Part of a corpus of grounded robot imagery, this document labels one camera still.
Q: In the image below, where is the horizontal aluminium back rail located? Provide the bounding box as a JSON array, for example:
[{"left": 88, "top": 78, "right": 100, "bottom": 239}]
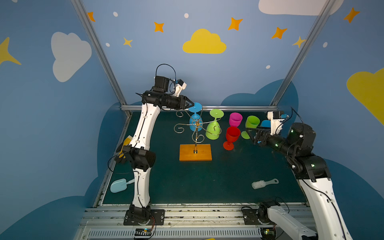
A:
[{"left": 121, "top": 105, "right": 278, "bottom": 112}]

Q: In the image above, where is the left aluminium frame post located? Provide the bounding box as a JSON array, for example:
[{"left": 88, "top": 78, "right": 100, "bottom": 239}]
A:
[{"left": 71, "top": 0, "right": 132, "bottom": 118}]

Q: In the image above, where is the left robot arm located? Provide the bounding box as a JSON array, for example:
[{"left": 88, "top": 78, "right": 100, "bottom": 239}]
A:
[{"left": 115, "top": 76, "right": 194, "bottom": 225}]

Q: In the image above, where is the blue wine glass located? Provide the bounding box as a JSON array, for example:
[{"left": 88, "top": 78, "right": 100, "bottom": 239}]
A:
[
  {"left": 188, "top": 103, "right": 203, "bottom": 132},
  {"left": 260, "top": 120, "right": 271, "bottom": 128}
]

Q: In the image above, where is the red wine glass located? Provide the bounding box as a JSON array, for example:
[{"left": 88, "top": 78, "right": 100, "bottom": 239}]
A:
[{"left": 223, "top": 127, "right": 241, "bottom": 151}]

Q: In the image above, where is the light blue plastic scoop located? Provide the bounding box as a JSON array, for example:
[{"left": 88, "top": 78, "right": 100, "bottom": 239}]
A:
[{"left": 110, "top": 179, "right": 135, "bottom": 194}]

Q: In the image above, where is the right aluminium frame post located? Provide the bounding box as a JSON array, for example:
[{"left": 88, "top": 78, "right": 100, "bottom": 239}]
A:
[{"left": 270, "top": 0, "right": 337, "bottom": 108}]

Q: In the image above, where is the front aluminium rail bed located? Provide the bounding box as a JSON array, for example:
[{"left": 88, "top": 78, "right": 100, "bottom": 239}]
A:
[{"left": 74, "top": 203, "right": 289, "bottom": 240}]

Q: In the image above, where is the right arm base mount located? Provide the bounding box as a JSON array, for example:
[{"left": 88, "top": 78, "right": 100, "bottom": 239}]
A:
[{"left": 241, "top": 200, "right": 319, "bottom": 240}]

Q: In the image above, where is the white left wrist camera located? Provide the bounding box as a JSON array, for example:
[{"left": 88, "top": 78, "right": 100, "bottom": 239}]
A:
[{"left": 173, "top": 79, "right": 187, "bottom": 97}]

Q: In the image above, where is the white scrub brush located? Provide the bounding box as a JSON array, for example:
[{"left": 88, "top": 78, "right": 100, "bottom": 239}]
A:
[{"left": 251, "top": 179, "right": 279, "bottom": 190}]

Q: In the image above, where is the aluminium frame post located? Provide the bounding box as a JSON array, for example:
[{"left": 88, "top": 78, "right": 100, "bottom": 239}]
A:
[
  {"left": 270, "top": 0, "right": 337, "bottom": 108},
  {"left": 71, "top": 0, "right": 132, "bottom": 118}
]

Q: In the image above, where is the green wine glass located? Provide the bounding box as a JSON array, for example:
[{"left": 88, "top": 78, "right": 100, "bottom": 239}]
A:
[
  {"left": 206, "top": 109, "right": 224, "bottom": 140},
  {"left": 241, "top": 116, "right": 260, "bottom": 140}
]

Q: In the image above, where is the gold wire wine glass rack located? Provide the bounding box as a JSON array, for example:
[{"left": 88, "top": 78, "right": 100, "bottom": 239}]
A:
[{"left": 174, "top": 103, "right": 224, "bottom": 157}]

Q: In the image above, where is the wooden rack base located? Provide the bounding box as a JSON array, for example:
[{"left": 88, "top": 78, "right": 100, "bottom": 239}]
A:
[{"left": 179, "top": 144, "right": 213, "bottom": 162}]

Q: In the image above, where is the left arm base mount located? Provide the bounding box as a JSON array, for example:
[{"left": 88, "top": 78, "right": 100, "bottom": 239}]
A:
[{"left": 123, "top": 205, "right": 165, "bottom": 226}]

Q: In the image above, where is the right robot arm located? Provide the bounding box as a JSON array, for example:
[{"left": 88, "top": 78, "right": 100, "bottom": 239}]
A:
[{"left": 246, "top": 123, "right": 352, "bottom": 240}]

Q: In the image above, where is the magenta wine glass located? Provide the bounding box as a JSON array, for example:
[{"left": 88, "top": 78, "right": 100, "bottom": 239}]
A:
[{"left": 229, "top": 113, "right": 243, "bottom": 128}]

